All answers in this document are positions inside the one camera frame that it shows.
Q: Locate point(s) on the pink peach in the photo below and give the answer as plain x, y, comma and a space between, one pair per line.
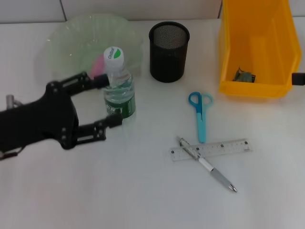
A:
98, 64

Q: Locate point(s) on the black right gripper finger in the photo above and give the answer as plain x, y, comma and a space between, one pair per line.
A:
299, 78

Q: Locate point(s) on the clear plastic ruler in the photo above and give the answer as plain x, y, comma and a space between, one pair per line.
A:
226, 148

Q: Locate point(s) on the yellow plastic storage bin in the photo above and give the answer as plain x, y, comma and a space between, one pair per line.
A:
238, 47

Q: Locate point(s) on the translucent green fruit plate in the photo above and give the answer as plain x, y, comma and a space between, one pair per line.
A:
71, 35

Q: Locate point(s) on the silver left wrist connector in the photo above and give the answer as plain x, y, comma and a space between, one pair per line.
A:
10, 100

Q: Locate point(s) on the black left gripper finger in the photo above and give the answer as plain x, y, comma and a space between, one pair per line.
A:
101, 81
112, 121

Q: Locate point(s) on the green label water bottle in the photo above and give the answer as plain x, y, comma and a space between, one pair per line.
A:
119, 105

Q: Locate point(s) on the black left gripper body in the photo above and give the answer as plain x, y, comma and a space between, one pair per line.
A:
35, 121

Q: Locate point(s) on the white grey ballpoint pen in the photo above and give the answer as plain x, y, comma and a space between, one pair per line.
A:
209, 167

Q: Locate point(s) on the black mesh pen holder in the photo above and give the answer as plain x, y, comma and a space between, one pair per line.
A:
166, 64

